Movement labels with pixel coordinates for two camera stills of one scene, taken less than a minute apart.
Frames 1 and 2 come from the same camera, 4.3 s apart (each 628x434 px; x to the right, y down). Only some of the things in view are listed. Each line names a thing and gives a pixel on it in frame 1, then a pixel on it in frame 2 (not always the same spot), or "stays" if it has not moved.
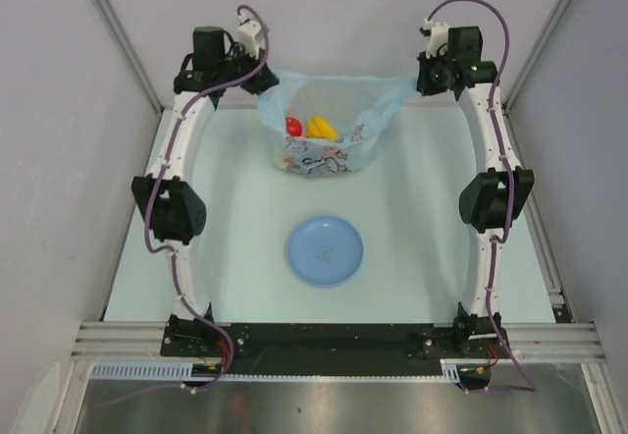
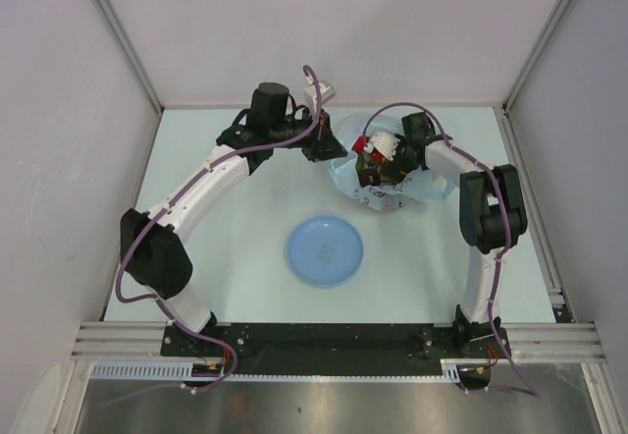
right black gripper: (422, 83) -> (393, 169)
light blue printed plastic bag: (354, 106) -> (417, 186)
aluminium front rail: (535, 342) stays
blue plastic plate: (325, 250) stays
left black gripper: (262, 81) -> (323, 144)
